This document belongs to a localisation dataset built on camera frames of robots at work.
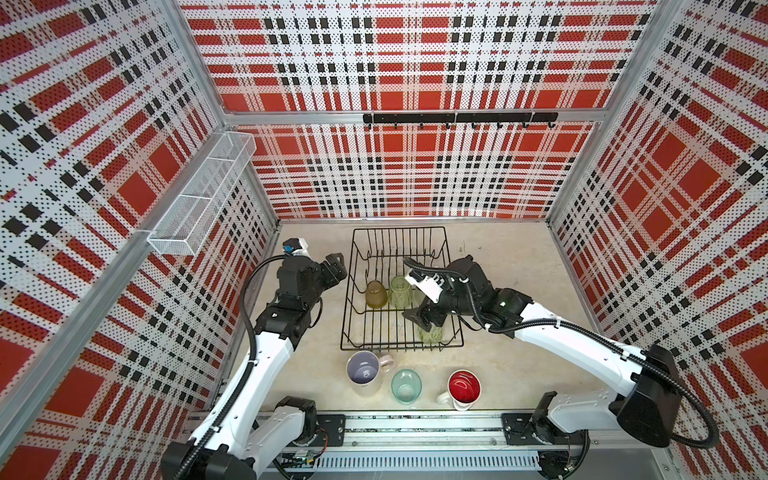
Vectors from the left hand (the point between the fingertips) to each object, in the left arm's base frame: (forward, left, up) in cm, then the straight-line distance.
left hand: (332, 265), depth 77 cm
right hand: (-10, -22, -3) cm, 24 cm away
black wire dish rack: (+19, -10, -19) cm, 29 cm away
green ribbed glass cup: (+4, -18, -20) cm, 27 cm away
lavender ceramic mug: (-21, -7, -21) cm, 30 cm away
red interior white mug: (-27, -33, -15) cm, 45 cm away
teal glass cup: (-24, -19, -24) cm, 39 cm away
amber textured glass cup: (+2, -10, -18) cm, 21 cm away
